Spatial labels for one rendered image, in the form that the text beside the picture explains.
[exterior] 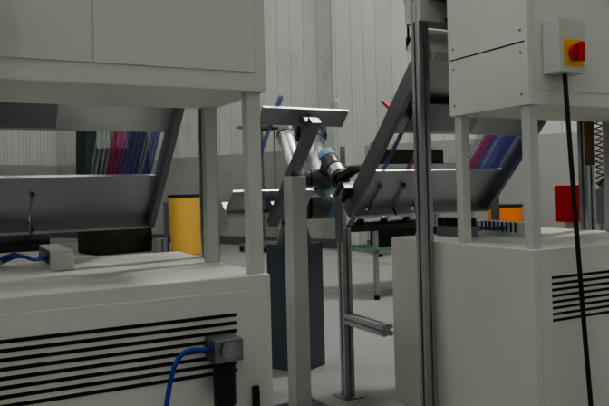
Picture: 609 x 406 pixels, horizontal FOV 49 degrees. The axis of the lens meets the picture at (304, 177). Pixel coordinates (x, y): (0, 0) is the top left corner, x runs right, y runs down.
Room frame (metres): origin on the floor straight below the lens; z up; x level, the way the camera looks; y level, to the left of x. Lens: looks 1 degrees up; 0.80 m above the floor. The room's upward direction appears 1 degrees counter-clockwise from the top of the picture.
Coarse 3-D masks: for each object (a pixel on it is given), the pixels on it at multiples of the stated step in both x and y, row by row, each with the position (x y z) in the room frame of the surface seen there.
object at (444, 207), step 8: (360, 208) 2.62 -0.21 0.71; (376, 208) 2.65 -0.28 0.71; (384, 208) 2.67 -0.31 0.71; (400, 208) 2.70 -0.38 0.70; (408, 208) 2.71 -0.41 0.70; (440, 208) 2.78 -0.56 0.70; (448, 208) 2.80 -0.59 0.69; (456, 208) 2.82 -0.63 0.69; (472, 208) 2.85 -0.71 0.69; (480, 208) 2.87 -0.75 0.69; (360, 216) 2.59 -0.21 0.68; (368, 216) 2.61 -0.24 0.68; (376, 216) 2.63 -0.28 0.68; (384, 216) 2.65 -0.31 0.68
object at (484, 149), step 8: (480, 136) 2.60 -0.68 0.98; (488, 136) 2.62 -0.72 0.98; (496, 136) 2.64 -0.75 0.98; (504, 136) 2.66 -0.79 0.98; (512, 136) 2.67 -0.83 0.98; (472, 144) 2.62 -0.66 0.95; (480, 144) 2.64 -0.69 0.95; (488, 144) 2.66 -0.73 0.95; (496, 144) 2.67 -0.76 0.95; (504, 144) 2.69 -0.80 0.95; (512, 144) 2.71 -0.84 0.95; (472, 152) 2.65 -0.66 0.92; (480, 152) 2.67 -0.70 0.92; (488, 152) 2.69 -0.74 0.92; (496, 152) 2.71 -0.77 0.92; (504, 152) 2.73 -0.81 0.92; (472, 160) 2.69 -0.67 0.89; (480, 160) 2.71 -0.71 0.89; (488, 160) 2.73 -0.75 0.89; (496, 160) 2.75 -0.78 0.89; (472, 168) 2.73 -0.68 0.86; (480, 168) 2.75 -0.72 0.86; (488, 168) 2.77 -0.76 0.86; (496, 168) 2.79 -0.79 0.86
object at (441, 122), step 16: (432, 64) 2.23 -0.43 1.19; (448, 64) 2.25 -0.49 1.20; (432, 80) 2.28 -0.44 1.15; (448, 80) 2.31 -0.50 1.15; (432, 96) 2.33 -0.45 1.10; (448, 96) 2.36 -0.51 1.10; (432, 112) 2.33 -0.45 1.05; (448, 112) 2.36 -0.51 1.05; (400, 128) 2.39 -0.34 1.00; (432, 128) 2.39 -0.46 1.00; (448, 128) 2.42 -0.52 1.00; (480, 128) 2.55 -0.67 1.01; (496, 128) 2.58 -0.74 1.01; (512, 128) 2.62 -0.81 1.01
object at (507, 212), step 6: (504, 204) 6.99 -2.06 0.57; (510, 204) 6.94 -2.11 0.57; (516, 204) 6.90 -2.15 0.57; (522, 204) 6.92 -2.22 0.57; (504, 210) 6.82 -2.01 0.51; (510, 210) 6.81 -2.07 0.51; (516, 210) 6.83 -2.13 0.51; (522, 210) 6.91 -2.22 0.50; (504, 216) 6.83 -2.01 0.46; (510, 216) 6.82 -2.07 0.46; (516, 216) 6.83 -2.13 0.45; (522, 216) 6.92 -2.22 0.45
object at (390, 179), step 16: (384, 176) 2.54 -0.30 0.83; (400, 176) 2.58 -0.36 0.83; (432, 176) 2.65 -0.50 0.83; (448, 176) 2.69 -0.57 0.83; (480, 176) 2.77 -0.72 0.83; (496, 176) 2.81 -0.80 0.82; (368, 192) 2.58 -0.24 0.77; (384, 192) 2.61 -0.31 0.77; (432, 192) 2.73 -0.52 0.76; (448, 192) 2.77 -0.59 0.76; (480, 192) 2.85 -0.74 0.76
